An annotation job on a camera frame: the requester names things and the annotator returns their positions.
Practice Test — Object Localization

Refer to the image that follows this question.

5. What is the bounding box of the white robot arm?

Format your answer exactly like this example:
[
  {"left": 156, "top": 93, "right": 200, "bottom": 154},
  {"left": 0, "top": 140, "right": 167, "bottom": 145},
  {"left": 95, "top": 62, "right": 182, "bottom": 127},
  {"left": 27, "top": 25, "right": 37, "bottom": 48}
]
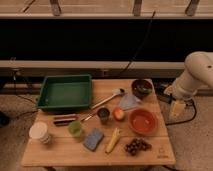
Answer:
[{"left": 169, "top": 51, "right": 213, "bottom": 118}]

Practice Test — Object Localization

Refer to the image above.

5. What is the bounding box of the green plastic tray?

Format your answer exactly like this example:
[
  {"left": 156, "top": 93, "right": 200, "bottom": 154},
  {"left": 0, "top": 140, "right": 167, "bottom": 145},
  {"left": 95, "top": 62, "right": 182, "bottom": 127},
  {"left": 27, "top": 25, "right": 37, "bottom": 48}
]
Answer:
[{"left": 37, "top": 74, "right": 92, "bottom": 113}]

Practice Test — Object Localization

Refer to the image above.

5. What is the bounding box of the orange bowl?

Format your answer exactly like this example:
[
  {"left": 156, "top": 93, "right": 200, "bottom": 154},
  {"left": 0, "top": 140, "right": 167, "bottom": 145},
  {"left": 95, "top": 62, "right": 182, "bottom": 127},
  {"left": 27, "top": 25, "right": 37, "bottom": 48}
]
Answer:
[{"left": 128, "top": 108, "right": 158, "bottom": 136}]

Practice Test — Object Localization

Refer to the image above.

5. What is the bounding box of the dark bowl with greens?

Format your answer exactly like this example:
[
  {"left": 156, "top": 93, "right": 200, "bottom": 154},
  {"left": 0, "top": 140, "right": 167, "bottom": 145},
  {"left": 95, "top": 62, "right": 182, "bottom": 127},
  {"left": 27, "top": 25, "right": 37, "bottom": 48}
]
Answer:
[{"left": 131, "top": 79, "right": 153, "bottom": 99}]

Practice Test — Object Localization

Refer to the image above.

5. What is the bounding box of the grey folded cloth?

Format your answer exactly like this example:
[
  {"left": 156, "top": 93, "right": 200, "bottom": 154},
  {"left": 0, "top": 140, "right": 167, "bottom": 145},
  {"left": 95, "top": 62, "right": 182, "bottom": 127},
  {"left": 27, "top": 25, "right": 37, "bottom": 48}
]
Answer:
[{"left": 118, "top": 93, "right": 140, "bottom": 110}]

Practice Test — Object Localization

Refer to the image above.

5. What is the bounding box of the bunch of dark grapes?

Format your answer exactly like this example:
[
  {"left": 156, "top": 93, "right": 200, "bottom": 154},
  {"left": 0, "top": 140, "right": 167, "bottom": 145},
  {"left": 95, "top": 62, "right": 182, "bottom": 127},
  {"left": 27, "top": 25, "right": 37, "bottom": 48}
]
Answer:
[{"left": 125, "top": 138, "right": 152, "bottom": 156}]

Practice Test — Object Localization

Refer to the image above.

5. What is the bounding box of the wooden table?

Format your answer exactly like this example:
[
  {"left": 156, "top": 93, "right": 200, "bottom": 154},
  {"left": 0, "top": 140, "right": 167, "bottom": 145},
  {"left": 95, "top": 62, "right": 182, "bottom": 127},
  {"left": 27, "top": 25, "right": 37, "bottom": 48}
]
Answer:
[{"left": 20, "top": 78, "right": 177, "bottom": 167}]

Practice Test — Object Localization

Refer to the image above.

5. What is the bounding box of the red apple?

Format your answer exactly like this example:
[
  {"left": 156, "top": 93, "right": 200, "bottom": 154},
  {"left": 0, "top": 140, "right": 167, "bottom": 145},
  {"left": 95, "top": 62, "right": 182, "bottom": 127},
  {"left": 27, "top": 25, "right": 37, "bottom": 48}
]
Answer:
[{"left": 112, "top": 107, "right": 125, "bottom": 121}]

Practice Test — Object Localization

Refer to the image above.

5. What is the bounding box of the yellow banana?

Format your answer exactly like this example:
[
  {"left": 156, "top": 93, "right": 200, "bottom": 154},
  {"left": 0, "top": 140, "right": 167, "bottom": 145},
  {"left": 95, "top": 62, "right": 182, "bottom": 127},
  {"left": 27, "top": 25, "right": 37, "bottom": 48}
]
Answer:
[{"left": 105, "top": 128, "right": 121, "bottom": 153}]

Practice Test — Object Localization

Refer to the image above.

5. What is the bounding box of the dark metal cup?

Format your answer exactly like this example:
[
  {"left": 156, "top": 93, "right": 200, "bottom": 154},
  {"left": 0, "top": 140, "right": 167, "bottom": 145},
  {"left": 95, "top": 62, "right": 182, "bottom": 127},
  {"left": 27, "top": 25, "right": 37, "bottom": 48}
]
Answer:
[{"left": 97, "top": 107, "right": 110, "bottom": 124}]

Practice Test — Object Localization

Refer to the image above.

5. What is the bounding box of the small metal utensil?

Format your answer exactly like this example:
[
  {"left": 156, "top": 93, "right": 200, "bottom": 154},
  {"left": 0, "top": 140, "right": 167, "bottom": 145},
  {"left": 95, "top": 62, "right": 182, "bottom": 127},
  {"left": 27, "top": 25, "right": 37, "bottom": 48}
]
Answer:
[{"left": 80, "top": 112, "right": 96, "bottom": 122}]

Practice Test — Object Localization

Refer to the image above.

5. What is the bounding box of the blue sponge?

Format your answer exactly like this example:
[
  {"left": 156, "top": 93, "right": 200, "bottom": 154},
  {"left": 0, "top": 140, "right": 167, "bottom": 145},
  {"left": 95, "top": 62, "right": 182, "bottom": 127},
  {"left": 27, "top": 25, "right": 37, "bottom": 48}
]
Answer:
[{"left": 83, "top": 128, "right": 104, "bottom": 151}]

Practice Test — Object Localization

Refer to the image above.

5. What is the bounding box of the green plastic cup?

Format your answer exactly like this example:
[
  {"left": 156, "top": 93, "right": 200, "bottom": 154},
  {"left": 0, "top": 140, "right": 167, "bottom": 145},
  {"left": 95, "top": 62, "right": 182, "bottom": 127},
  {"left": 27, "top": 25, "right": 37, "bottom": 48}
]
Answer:
[{"left": 68, "top": 121, "right": 82, "bottom": 138}]

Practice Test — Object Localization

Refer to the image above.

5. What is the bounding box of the brown rectangular bar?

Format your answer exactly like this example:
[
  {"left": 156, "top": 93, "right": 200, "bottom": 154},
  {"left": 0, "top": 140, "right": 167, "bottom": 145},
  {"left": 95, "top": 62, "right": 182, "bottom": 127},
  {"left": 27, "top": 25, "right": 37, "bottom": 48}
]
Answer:
[{"left": 53, "top": 114, "right": 78, "bottom": 120}]

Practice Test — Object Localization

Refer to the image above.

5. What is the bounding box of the white lidded container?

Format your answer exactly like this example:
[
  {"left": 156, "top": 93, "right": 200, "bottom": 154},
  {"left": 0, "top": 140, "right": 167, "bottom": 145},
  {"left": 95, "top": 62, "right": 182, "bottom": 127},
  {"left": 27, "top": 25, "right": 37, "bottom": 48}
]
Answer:
[{"left": 29, "top": 122, "right": 51, "bottom": 144}]

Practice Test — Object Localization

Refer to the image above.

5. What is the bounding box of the black cable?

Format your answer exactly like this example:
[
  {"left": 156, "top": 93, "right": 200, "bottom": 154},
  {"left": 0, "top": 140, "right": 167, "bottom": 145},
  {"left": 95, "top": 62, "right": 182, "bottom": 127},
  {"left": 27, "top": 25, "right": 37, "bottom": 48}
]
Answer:
[{"left": 114, "top": 10, "right": 157, "bottom": 78}]

